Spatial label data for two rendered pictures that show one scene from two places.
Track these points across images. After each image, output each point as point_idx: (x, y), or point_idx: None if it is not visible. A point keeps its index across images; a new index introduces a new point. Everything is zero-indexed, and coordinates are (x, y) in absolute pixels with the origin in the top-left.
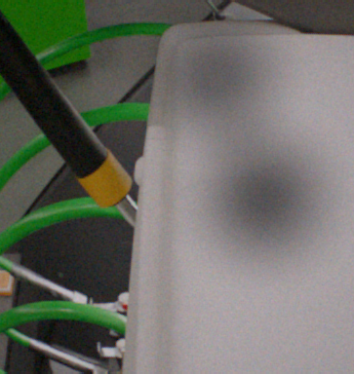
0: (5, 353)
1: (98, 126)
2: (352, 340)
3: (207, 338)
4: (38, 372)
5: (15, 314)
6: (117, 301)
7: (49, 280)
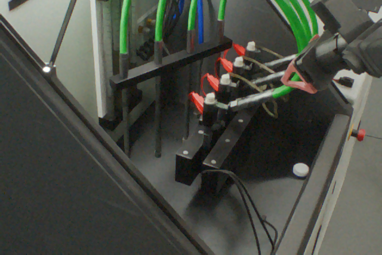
0: (295, 208)
1: (156, 197)
2: None
3: None
4: (271, 239)
5: None
6: (214, 104)
7: (250, 97)
